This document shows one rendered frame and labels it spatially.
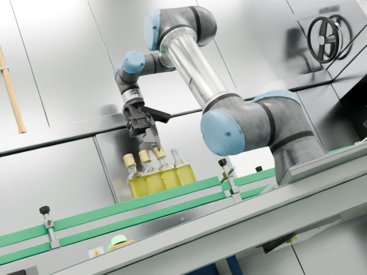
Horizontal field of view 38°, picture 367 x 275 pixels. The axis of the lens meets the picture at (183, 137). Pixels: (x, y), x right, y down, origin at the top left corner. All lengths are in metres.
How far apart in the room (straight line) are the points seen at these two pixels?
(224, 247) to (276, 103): 0.38
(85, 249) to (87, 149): 0.56
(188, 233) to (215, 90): 0.38
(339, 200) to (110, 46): 1.32
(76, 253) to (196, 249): 0.47
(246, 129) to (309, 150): 0.16
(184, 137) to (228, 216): 0.95
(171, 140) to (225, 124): 0.85
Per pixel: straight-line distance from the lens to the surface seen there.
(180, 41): 1.49
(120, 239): 1.56
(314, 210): 1.28
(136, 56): 1.91
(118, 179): 1.98
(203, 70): 1.40
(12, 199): 1.96
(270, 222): 1.26
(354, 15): 2.43
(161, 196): 1.71
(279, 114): 1.33
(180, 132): 2.12
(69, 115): 2.10
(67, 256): 1.59
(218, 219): 1.20
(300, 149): 1.31
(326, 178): 1.26
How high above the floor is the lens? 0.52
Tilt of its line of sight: 20 degrees up
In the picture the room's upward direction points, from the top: 22 degrees counter-clockwise
